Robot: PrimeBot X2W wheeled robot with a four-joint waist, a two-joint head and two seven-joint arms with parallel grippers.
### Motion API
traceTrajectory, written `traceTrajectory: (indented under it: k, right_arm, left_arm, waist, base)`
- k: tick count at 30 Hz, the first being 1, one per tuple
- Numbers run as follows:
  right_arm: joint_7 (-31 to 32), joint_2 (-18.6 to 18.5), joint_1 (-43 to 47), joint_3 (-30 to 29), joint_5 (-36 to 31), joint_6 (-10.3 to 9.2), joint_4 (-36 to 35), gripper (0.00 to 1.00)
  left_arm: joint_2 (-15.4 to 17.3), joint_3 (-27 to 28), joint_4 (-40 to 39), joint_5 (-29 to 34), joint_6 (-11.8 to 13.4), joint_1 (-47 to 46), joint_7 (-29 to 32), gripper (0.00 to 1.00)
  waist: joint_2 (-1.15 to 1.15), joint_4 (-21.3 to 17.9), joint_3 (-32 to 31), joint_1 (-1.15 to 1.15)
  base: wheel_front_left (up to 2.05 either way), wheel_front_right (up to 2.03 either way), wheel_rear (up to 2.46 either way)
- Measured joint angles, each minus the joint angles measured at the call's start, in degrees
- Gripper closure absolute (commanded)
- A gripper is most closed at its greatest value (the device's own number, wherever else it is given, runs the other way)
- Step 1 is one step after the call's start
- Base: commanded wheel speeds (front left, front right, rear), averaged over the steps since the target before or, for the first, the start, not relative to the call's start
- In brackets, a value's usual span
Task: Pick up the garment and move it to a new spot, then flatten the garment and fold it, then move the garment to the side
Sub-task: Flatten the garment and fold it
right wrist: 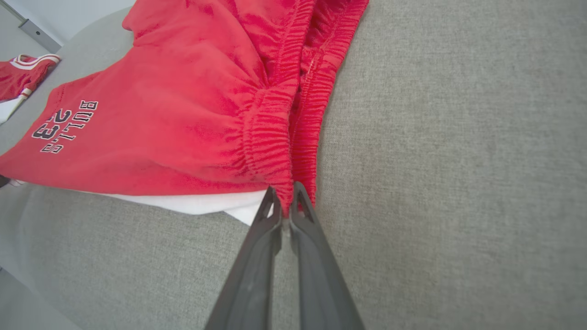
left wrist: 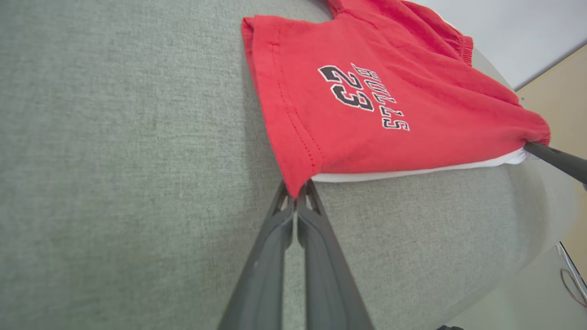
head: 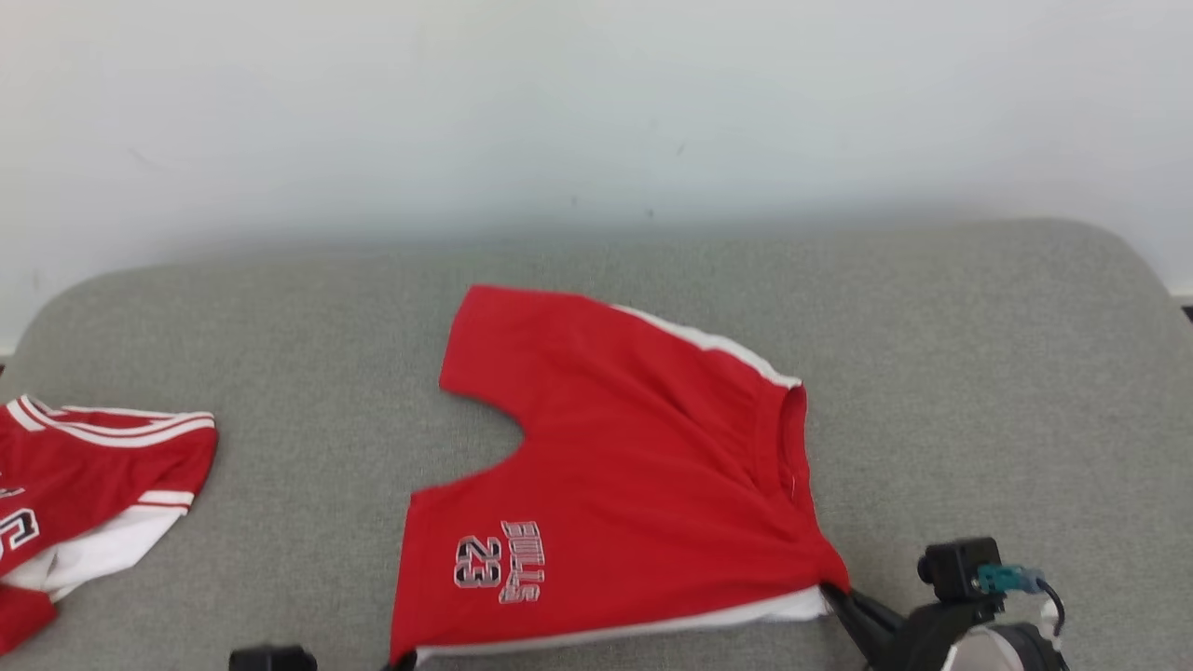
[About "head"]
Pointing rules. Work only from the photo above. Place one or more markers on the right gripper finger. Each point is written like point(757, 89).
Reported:
point(881, 620)
point(859, 634)

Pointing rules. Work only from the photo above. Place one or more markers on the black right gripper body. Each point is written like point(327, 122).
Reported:
point(937, 634)

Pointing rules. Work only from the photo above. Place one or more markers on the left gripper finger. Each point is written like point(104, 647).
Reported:
point(403, 663)

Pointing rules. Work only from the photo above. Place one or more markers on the red shorts with white stripe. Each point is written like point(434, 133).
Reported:
point(634, 466)

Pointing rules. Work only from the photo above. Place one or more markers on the red and white jersey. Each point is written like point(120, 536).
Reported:
point(84, 485)

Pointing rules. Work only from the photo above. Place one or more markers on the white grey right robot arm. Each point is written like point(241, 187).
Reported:
point(1011, 650)

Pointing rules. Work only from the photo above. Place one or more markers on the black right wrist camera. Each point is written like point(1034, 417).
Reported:
point(955, 568)

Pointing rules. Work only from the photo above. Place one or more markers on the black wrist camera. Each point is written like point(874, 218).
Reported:
point(272, 659)
point(955, 568)

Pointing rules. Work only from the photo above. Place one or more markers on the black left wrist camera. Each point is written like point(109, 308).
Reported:
point(272, 659)

